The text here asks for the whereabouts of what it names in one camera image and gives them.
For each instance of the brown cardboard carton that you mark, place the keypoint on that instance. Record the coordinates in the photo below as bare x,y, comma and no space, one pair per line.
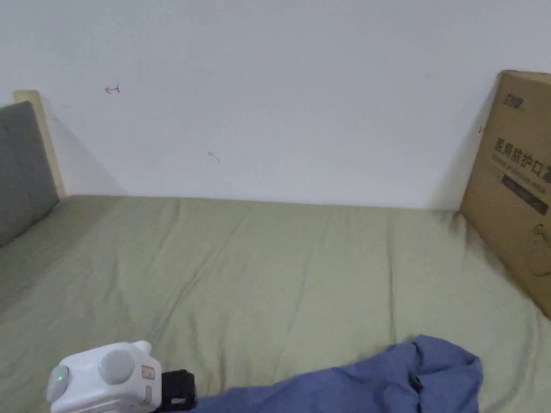
512,180

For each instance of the blue shirt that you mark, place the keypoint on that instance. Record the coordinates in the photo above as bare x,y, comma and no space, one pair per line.
387,383

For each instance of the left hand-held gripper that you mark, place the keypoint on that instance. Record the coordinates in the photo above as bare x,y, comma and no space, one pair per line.
101,383

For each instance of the bed with pale green sheet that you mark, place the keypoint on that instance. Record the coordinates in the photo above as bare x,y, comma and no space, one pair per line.
258,266

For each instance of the grey padded headboard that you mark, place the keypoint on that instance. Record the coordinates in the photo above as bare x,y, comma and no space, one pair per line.
21,172

